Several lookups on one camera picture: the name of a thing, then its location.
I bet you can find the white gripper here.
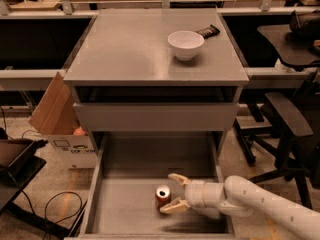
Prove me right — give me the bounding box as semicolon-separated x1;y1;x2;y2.
160;173;226;214

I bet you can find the red coke can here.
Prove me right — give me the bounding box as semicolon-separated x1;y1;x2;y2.
155;185;171;210

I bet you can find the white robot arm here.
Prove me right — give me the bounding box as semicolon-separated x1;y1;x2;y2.
160;173;320;240

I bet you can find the open grey middle drawer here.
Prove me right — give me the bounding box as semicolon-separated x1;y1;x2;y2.
79;133;234;240

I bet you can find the grey top drawer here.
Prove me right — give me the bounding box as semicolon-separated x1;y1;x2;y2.
74;103;239;132

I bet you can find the grey drawer cabinet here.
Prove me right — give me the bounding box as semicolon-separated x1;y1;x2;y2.
64;9;248;150

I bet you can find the white cardboard box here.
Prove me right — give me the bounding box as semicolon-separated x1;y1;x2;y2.
48;135;97;169

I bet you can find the black office chair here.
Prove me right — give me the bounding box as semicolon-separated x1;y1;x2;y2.
234;71;320;208

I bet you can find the brown cardboard flap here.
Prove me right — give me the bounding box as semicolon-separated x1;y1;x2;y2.
29;73;79;135

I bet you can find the white bowl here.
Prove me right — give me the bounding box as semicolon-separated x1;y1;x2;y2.
167;31;204;61

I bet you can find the black equipment on left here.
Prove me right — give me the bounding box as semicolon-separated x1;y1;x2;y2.
0;139;47;213

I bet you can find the black snack bar packet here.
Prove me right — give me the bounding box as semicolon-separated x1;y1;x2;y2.
196;24;220;39

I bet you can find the black floor cable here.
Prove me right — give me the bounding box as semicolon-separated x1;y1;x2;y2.
20;190;84;240

